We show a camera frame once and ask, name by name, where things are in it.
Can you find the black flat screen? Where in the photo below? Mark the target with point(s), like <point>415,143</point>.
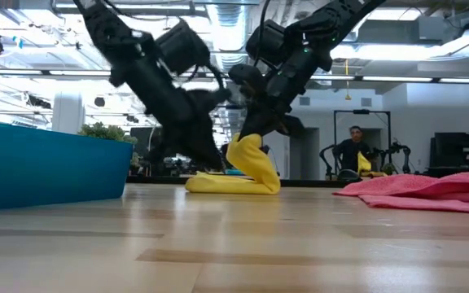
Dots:
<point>141,140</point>

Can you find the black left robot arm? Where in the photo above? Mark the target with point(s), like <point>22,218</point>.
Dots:
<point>108,28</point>

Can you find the small silver spiral duct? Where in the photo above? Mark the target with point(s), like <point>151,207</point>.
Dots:
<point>228,24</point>

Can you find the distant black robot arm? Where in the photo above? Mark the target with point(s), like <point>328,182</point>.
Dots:
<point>324,154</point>
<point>397,148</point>

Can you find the person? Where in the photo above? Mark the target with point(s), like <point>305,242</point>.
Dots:
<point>350,156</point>

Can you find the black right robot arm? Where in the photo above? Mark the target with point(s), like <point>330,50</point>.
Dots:
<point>332,20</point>

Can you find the green artificial plant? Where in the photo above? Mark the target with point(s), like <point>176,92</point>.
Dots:
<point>104,131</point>

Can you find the tall black metal frame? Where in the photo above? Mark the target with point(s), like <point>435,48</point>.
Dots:
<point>360,111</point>

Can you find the teal plastic bin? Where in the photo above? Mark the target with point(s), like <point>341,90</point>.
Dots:
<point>35,167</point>

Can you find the round black ceiling speaker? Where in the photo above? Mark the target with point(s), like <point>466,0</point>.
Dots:
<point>99,101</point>

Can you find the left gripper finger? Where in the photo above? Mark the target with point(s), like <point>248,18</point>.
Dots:
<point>210,152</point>
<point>181,146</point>

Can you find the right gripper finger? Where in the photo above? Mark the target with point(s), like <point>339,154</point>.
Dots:
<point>255,126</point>
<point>289,126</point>

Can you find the person's yellow cloth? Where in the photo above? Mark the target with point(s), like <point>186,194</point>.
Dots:
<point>363,164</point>

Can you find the yellow microfiber towel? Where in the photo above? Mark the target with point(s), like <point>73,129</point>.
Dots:
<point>255,167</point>

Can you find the pink microfiber towel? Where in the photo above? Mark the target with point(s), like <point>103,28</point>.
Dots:
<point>422,191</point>

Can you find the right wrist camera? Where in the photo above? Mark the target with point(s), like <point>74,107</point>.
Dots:
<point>246,79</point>

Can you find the white column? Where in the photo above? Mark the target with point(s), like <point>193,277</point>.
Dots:
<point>68,114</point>

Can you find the black cabinet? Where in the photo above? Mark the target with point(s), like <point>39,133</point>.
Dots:
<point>462,150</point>

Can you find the square wall vent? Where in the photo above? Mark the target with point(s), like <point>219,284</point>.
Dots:
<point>305,101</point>
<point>366,102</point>

